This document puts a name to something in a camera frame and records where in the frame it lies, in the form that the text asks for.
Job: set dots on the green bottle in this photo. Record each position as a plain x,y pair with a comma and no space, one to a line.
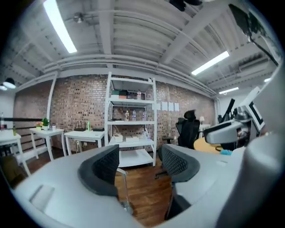
88,126

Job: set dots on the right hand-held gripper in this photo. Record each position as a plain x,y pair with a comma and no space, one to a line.
251,115

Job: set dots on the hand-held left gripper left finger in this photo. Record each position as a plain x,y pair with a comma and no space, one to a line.
66,189

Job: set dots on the white metal shelf unit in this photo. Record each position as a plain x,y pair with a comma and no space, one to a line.
131,144

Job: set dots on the stacked dark boxes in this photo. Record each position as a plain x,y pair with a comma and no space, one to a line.
119,94

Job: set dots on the flat black device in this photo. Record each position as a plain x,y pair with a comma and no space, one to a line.
98,129

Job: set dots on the person's white shirt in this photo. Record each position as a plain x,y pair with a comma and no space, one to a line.
267,167

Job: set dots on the clear bottle with red label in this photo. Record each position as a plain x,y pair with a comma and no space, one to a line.
139,95

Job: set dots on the long ceiling light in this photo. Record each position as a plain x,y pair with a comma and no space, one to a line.
229,90
60,26
210,63

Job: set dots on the white table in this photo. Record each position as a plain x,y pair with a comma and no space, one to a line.
9,138
84,135
47,132

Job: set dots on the black office chair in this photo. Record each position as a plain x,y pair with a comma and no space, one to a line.
188,131

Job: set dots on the black router with antennas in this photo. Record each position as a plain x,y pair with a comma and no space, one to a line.
80,128

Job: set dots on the potted orange flowers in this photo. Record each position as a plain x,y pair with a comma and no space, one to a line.
38,125

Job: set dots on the green potted plant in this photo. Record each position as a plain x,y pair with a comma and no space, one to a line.
45,122

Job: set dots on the small white box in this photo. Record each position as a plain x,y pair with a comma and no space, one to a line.
118,138

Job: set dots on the yellow liquid bottle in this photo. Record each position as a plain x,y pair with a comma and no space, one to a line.
127,116

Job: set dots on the clear plastic bottle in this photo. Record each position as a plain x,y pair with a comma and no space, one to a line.
144,115
134,115

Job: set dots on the black metal railing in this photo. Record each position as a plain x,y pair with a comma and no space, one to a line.
22,119

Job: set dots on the small table lamp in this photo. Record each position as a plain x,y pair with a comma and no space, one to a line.
202,119

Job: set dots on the wide white box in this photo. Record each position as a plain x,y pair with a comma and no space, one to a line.
132,139

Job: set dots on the black pendant lamp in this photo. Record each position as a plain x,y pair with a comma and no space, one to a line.
9,83

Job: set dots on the brown cardboard box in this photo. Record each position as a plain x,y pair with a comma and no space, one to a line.
11,171

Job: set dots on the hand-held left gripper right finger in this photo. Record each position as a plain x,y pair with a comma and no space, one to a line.
200,178

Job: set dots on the round wooden table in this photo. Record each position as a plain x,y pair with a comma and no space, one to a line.
206,145

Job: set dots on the white paper sheet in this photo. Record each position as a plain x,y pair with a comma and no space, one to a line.
164,106
171,106
157,106
176,107

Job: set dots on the round ceiling fixture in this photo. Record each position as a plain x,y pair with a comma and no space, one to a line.
78,17

